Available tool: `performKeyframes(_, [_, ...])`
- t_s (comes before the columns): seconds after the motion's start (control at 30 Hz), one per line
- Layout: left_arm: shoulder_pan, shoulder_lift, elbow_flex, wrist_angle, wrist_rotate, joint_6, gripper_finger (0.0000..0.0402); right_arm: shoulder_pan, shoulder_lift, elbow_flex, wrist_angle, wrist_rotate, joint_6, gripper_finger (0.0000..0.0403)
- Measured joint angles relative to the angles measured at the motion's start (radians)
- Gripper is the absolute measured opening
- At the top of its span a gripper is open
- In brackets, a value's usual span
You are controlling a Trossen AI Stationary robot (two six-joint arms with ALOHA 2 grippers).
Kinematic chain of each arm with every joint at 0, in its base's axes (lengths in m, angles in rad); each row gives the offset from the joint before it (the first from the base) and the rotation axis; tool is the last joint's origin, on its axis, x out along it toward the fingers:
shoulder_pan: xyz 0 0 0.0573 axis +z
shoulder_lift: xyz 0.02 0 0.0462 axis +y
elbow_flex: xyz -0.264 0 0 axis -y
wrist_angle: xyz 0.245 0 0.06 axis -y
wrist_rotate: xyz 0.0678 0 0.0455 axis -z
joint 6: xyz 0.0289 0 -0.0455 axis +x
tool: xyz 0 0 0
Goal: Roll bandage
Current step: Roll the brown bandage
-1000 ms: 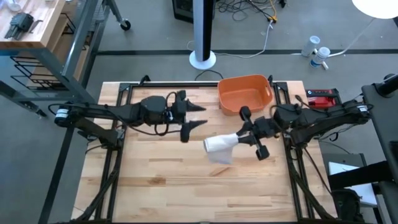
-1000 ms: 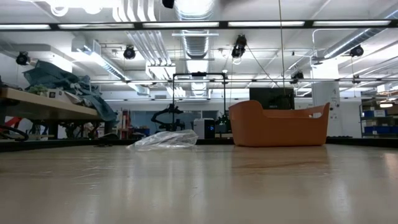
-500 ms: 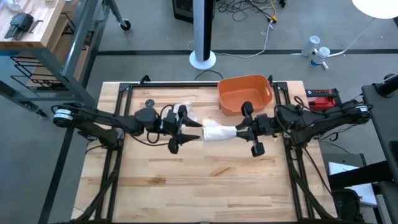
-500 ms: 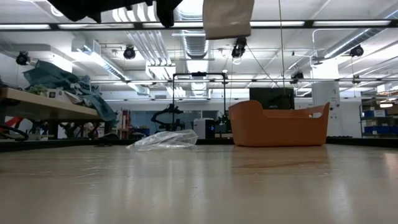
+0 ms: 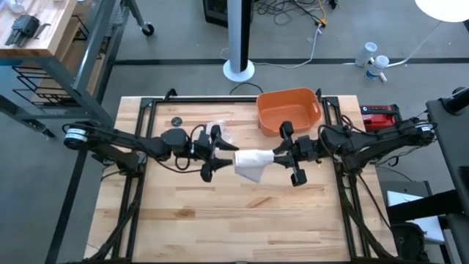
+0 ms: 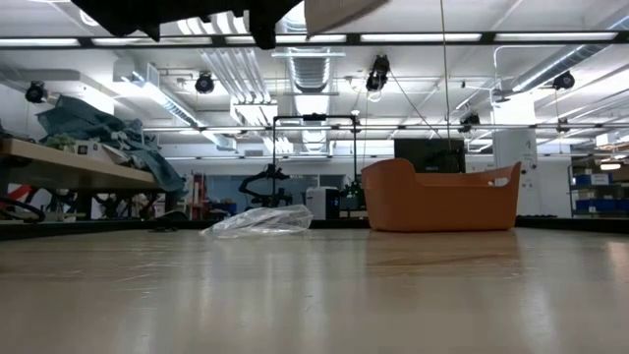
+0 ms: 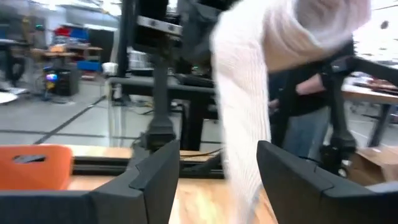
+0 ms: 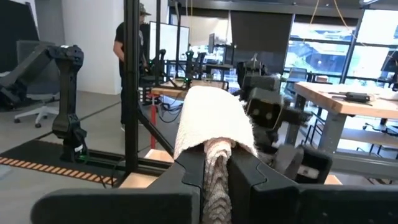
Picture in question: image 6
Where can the red shelf rack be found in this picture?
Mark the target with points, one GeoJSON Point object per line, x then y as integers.
{"type": "Point", "coordinates": [199, 196]}

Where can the clear plastic zip bag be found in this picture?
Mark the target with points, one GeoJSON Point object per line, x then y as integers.
{"type": "Point", "coordinates": [265, 221]}

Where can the white box appliance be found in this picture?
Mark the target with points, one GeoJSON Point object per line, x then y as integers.
{"type": "Point", "coordinates": [317, 202]}

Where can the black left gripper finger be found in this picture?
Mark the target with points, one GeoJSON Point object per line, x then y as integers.
{"type": "Point", "coordinates": [265, 32]}

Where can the orange plastic bin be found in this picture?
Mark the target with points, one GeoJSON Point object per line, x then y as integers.
{"type": "Point", "coordinates": [422, 206]}

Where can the red item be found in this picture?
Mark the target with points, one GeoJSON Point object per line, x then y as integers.
{"type": "Point", "coordinates": [19, 191]}

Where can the black background robot arm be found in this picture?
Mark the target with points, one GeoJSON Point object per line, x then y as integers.
{"type": "Point", "coordinates": [268, 174]}

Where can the white cardboard box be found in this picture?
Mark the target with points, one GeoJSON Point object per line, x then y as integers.
{"type": "Point", "coordinates": [91, 150]}

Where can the black overhead light bar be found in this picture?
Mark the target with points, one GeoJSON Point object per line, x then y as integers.
{"type": "Point", "coordinates": [540, 37]}

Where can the green leafy item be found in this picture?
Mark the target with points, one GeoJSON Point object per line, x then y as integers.
{"type": "Point", "coordinates": [59, 141]}

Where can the wooden top metal workbench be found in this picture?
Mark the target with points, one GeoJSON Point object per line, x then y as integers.
{"type": "Point", "coordinates": [74, 169]}

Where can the shelf with blue bins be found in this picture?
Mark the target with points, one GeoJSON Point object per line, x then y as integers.
{"type": "Point", "coordinates": [599, 192]}

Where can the black monitor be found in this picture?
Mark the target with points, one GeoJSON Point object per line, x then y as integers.
{"type": "Point", "coordinates": [417, 155]}

